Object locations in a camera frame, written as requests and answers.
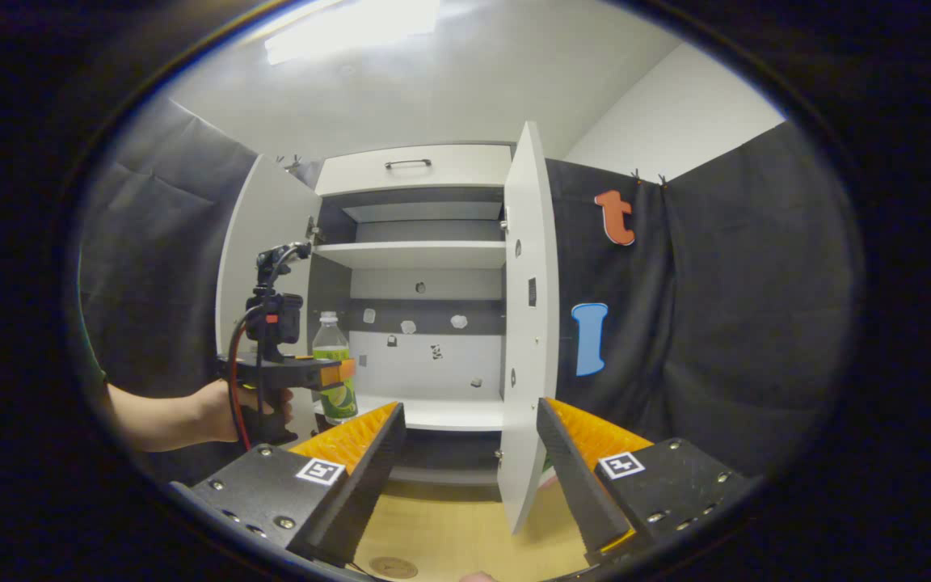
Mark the white cabinet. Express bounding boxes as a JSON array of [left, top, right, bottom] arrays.
[[304, 143, 515, 486]]

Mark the white cabinet shelf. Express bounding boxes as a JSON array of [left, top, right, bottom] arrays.
[[314, 241, 508, 270]]

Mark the clear bottle with green label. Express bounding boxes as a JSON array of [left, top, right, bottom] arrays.
[[312, 311, 359, 424]]

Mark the round brown coaster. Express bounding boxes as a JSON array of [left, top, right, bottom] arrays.
[[369, 556, 419, 580]]

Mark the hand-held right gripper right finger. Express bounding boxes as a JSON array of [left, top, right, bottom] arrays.
[[536, 396, 749, 564]]

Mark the red cable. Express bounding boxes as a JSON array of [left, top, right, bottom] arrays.
[[227, 303, 272, 452]]

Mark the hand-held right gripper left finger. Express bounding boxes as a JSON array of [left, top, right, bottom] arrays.
[[189, 402, 407, 568]]

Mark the black backdrop cloth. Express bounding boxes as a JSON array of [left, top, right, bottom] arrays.
[[78, 97, 864, 478]]

